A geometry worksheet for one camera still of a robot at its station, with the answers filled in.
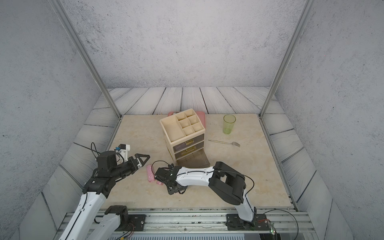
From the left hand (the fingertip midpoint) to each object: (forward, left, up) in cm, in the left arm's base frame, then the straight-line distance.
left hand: (148, 159), depth 76 cm
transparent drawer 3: (+8, -24, -17) cm, 30 cm away
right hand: (-9, -12, -18) cm, 24 cm away
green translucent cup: (+29, -46, -4) cm, 55 cm away
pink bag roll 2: (-12, -8, 0) cm, 15 cm away
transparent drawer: (+8, -20, +2) cm, 22 cm away
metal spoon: (+22, -50, -18) cm, 57 cm away
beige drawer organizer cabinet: (+11, -18, +6) cm, 22 cm away
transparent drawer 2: (+6, -15, -7) cm, 17 cm away
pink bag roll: (-9, -4, +3) cm, 10 cm away
